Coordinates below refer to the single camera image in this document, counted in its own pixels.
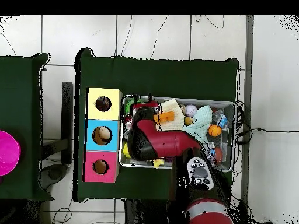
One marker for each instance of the orange plastic compartment tray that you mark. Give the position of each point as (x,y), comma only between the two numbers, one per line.
(167,116)

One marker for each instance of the cream waffle cloth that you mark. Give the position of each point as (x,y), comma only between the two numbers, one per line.
(172,109)

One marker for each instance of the mint green knitted cloth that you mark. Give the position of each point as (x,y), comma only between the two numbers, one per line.
(201,123)

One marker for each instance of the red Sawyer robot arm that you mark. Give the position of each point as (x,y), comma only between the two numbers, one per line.
(168,142)

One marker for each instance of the wooden box with three holes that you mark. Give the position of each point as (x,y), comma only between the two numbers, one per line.
(91,140)

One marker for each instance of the dark green table cloth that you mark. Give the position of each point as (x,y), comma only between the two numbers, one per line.
(158,77)

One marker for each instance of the white baseball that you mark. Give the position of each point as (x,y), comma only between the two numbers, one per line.
(191,110)

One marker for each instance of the yellow plush duck toy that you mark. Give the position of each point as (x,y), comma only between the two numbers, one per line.
(157,163)

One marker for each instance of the small orange basketball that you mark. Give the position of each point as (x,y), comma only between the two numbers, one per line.
(215,130)

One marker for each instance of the small brown football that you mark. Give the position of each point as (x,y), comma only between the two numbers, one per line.
(219,155)

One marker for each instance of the grey stand base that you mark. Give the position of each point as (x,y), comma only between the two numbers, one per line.
(53,173)

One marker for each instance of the dark green side table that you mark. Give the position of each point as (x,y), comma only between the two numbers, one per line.
(18,105)

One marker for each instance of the magenta round disc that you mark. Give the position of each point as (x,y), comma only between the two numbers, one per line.
(8,152)

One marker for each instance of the black upright post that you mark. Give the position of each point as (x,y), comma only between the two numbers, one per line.
(67,116)

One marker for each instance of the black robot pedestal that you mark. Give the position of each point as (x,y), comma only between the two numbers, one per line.
(144,213)

